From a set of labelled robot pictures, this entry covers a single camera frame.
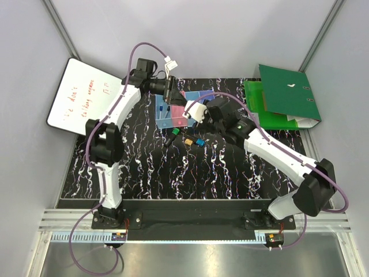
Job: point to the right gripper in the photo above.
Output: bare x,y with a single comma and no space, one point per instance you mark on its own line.
205,125

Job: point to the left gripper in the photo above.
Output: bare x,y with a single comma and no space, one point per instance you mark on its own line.
173,96

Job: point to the blue white marker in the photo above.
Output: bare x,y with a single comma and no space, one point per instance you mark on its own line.
160,111

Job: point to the light blue bin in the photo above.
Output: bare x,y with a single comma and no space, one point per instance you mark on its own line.
163,123

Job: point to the pink bin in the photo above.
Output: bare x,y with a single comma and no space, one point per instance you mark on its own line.
178,121

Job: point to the purple bin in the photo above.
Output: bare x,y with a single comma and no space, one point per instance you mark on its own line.
207,96

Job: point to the blue capped black marker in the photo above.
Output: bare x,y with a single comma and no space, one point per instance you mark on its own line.
197,141

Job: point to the green capped black highlighter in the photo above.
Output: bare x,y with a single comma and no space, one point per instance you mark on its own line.
171,137

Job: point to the orange eraser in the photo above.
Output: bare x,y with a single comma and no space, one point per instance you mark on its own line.
188,142

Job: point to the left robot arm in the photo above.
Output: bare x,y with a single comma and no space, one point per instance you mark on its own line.
104,145

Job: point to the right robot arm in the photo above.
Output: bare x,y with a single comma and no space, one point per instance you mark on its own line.
311,177

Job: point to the green plastic folder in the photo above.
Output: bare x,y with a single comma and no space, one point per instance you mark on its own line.
253,91

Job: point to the white dry-erase board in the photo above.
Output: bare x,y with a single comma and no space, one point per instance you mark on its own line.
84,93

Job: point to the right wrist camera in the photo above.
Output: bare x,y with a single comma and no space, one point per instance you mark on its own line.
194,110

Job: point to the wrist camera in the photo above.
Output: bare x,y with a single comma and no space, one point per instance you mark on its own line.
194,110
169,65

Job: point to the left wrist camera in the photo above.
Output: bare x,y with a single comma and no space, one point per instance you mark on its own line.
169,65

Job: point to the green ring binder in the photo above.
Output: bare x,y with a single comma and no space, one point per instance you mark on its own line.
288,94

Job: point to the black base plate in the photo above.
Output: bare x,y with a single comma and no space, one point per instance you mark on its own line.
137,214

